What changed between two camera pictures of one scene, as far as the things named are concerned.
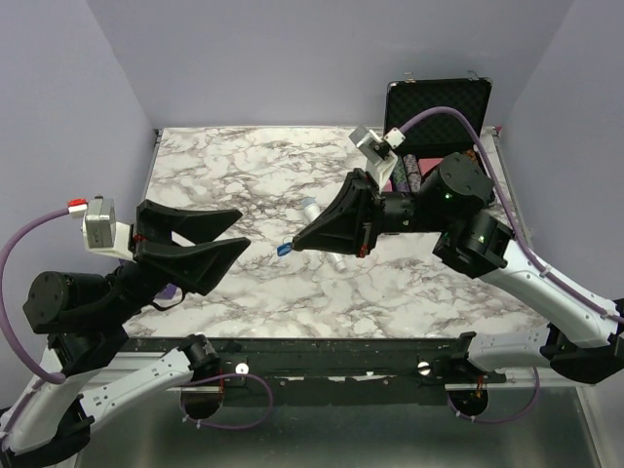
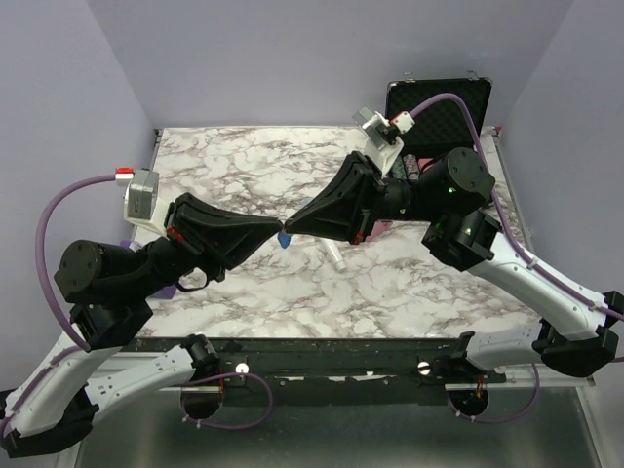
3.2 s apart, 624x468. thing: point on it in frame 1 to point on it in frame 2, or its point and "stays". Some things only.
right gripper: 346,225 to 334,214
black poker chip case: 430,142 stays
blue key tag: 284,249 to 284,239
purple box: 168,292 stays
